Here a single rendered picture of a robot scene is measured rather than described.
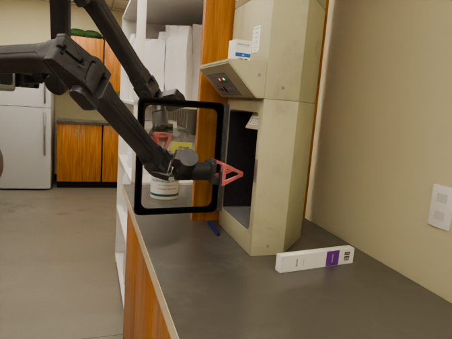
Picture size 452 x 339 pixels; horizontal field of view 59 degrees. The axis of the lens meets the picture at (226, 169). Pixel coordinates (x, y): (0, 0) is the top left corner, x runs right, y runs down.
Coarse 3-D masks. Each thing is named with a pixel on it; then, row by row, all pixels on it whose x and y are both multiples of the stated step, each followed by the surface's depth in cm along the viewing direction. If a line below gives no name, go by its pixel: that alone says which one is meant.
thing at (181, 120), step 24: (168, 120) 134; (192, 120) 138; (216, 120) 141; (168, 144) 136; (192, 144) 139; (144, 168) 134; (168, 168) 137; (144, 192) 135; (168, 192) 139; (192, 192) 143
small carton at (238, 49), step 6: (234, 42) 113; (240, 42) 113; (246, 42) 114; (234, 48) 113; (240, 48) 113; (246, 48) 114; (228, 54) 117; (234, 54) 113; (240, 54) 114; (246, 54) 114; (246, 60) 115
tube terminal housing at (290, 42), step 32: (256, 0) 119; (288, 0) 110; (288, 32) 112; (320, 32) 127; (288, 64) 113; (288, 96) 115; (288, 128) 117; (288, 160) 119; (256, 192) 117; (288, 192) 121; (224, 224) 144; (256, 224) 119; (288, 224) 125
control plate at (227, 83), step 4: (208, 76) 135; (212, 76) 131; (216, 76) 127; (220, 76) 123; (224, 76) 120; (212, 80) 134; (216, 80) 130; (224, 80) 123; (228, 80) 120; (216, 84) 134; (220, 84) 130; (224, 84) 127; (228, 84) 123; (232, 84) 120; (220, 88) 134; (228, 88) 126; (236, 88) 120; (220, 92) 138; (224, 92) 134; (228, 92) 130; (232, 92) 126; (236, 92) 123
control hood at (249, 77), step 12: (228, 60) 108; (240, 60) 109; (204, 72) 134; (216, 72) 124; (228, 72) 114; (240, 72) 109; (252, 72) 110; (264, 72) 111; (240, 84) 114; (252, 84) 111; (264, 84) 112; (228, 96) 134; (240, 96) 123; (252, 96) 114
